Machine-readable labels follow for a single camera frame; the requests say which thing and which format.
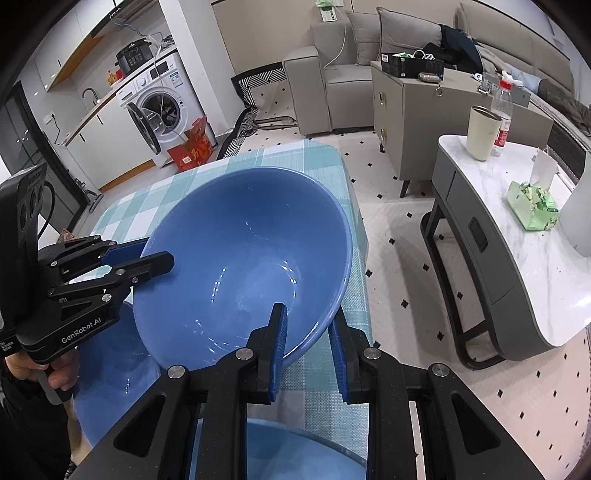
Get dark blue bowl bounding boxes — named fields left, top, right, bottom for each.
left=74, top=302, right=161, bottom=446

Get large blue bowl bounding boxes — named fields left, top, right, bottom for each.
left=132, top=167, right=353, bottom=370

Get light blue ribbed bowl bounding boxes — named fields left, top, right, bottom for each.
left=189, top=418, right=367, bottom=479

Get white kitchen cabinets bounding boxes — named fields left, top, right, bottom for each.
left=66, top=94, right=155, bottom=190

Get person's left hand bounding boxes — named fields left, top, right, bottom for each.
left=5, top=349, right=79, bottom=391

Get teal checkered tablecloth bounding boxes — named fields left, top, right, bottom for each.
left=74, top=140, right=370, bottom=456

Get red cardboard box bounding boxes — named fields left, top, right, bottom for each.
left=167, top=116, right=213, bottom=172

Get white washing machine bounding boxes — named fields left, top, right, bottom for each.
left=116, top=50, right=206, bottom=167

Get black patterned rug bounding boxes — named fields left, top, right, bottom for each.
left=216, top=62, right=297, bottom=160

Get black rice cooker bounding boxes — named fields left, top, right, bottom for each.
left=116, top=39, right=153, bottom=77

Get white marble coffee table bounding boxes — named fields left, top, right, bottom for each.
left=421, top=135, right=590, bottom=370

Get green tissue pack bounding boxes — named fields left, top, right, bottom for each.
left=506, top=181, right=559, bottom=231

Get grey side cabinet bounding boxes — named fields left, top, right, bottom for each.
left=369, top=59, right=555, bottom=198

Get grey sofa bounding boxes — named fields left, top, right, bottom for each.
left=281, top=4, right=591, bottom=137

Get cream cup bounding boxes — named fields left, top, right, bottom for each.
left=466, top=105, right=502, bottom=161

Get black box on cabinet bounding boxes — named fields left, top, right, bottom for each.
left=380, top=52, right=444, bottom=79

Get plastic bottle red cap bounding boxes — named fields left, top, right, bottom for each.
left=491, top=80, right=513, bottom=157

